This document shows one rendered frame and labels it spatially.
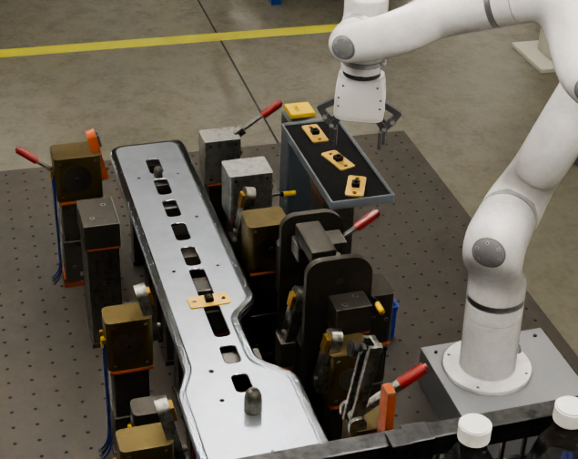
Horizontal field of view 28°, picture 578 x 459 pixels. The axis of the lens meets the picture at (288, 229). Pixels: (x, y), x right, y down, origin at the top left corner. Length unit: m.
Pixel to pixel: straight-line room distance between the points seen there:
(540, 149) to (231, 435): 0.77
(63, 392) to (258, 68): 3.42
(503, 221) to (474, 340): 0.32
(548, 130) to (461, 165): 2.83
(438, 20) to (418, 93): 3.47
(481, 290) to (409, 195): 1.00
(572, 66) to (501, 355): 0.69
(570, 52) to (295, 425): 0.80
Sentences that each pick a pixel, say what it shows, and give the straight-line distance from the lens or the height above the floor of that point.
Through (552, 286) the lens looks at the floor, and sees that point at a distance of 4.26.
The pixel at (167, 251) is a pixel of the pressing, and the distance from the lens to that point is 2.46.
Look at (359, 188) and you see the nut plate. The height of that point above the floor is 1.16.
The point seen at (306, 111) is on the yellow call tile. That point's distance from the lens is 2.69.
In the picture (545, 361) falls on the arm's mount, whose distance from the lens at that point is 2.56.
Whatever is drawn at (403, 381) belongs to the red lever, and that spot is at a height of 1.13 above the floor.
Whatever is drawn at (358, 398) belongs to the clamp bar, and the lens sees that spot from 1.90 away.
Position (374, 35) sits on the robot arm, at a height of 1.55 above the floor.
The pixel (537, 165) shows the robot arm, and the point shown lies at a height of 1.33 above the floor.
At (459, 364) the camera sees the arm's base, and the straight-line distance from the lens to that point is 2.50.
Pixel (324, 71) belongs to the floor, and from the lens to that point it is 5.76.
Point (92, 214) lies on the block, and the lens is 2.54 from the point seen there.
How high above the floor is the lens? 2.34
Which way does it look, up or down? 32 degrees down
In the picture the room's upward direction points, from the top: 2 degrees clockwise
